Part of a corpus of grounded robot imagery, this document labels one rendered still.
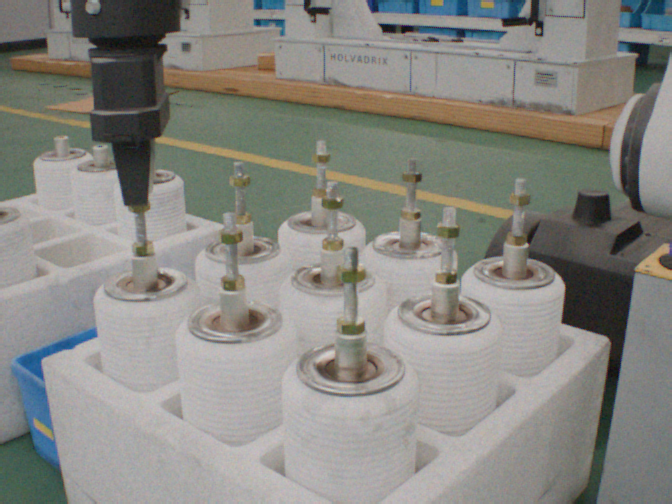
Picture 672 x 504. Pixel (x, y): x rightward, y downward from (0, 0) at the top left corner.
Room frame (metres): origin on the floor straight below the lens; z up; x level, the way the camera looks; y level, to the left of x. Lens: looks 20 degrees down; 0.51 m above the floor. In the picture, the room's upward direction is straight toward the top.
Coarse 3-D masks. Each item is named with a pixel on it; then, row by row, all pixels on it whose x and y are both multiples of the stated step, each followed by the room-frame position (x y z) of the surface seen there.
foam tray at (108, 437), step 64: (64, 384) 0.59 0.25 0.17; (512, 384) 0.57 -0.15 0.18; (576, 384) 0.60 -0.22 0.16; (64, 448) 0.61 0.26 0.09; (128, 448) 0.53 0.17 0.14; (192, 448) 0.48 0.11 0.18; (256, 448) 0.48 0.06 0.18; (448, 448) 0.48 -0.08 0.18; (512, 448) 0.51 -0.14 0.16; (576, 448) 0.62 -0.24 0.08
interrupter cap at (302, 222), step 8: (296, 216) 0.82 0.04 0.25; (304, 216) 0.82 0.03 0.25; (344, 216) 0.82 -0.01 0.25; (352, 216) 0.82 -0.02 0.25; (288, 224) 0.79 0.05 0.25; (296, 224) 0.79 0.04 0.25; (304, 224) 0.80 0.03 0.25; (344, 224) 0.79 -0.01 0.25; (352, 224) 0.79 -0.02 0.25; (304, 232) 0.77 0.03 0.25; (312, 232) 0.77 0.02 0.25; (320, 232) 0.77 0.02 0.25
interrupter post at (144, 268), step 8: (136, 256) 0.62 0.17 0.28; (144, 256) 0.62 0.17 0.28; (152, 256) 0.62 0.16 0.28; (136, 264) 0.62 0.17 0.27; (144, 264) 0.62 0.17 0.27; (152, 264) 0.62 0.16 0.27; (136, 272) 0.62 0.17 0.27; (144, 272) 0.62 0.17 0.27; (152, 272) 0.62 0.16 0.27; (136, 280) 0.62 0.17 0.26; (144, 280) 0.62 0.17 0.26; (152, 280) 0.62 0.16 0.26; (136, 288) 0.62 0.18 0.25; (144, 288) 0.62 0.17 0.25; (152, 288) 0.62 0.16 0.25
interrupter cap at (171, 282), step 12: (120, 276) 0.64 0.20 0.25; (132, 276) 0.64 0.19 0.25; (168, 276) 0.64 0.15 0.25; (180, 276) 0.64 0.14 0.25; (108, 288) 0.61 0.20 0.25; (120, 288) 0.61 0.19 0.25; (132, 288) 0.62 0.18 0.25; (156, 288) 0.62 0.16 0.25; (168, 288) 0.61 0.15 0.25; (180, 288) 0.61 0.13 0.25; (120, 300) 0.59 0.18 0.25; (132, 300) 0.59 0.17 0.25; (144, 300) 0.59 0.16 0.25; (156, 300) 0.59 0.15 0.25
